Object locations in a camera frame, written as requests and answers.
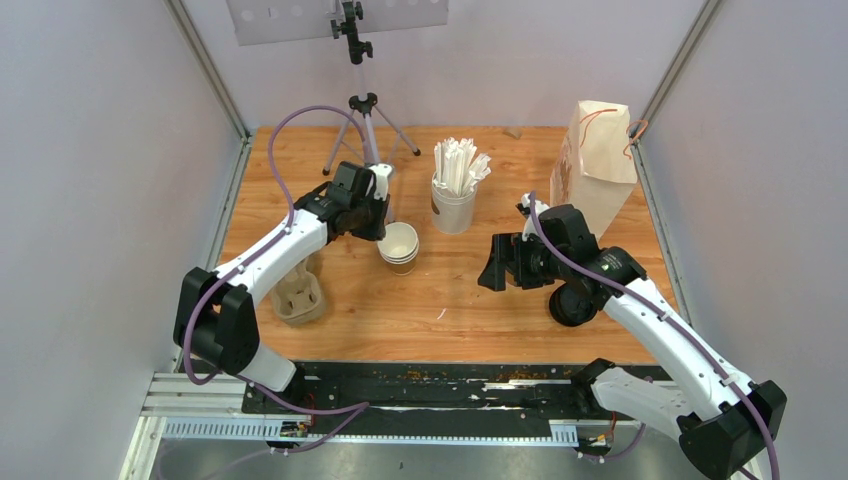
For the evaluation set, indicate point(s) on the kraft paper takeout bag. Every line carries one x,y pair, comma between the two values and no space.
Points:
593,172

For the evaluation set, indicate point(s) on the brown pulp cup carrier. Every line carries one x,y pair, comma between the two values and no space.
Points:
298,297

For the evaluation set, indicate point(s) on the bundle of wrapped straws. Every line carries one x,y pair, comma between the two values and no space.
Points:
459,167

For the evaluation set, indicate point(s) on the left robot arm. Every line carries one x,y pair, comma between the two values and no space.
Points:
216,315

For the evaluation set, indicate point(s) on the white straw holder cup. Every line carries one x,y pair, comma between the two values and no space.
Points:
451,214

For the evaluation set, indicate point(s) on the stack of black lids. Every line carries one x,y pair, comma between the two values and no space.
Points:
575,303

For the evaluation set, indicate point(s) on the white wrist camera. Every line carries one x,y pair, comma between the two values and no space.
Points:
383,173
524,206

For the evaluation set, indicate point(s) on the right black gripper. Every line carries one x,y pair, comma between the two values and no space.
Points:
507,247

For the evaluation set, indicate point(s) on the stack of paper cups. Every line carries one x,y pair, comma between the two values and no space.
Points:
399,247

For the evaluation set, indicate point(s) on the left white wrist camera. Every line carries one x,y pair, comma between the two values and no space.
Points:
383,173

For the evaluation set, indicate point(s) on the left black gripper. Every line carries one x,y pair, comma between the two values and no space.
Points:
377,231

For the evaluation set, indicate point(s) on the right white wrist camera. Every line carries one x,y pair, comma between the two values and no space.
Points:
524,206

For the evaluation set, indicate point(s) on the grey camera tripod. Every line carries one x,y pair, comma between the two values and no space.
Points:
343,21

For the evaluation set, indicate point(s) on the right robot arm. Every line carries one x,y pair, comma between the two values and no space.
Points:
721,418

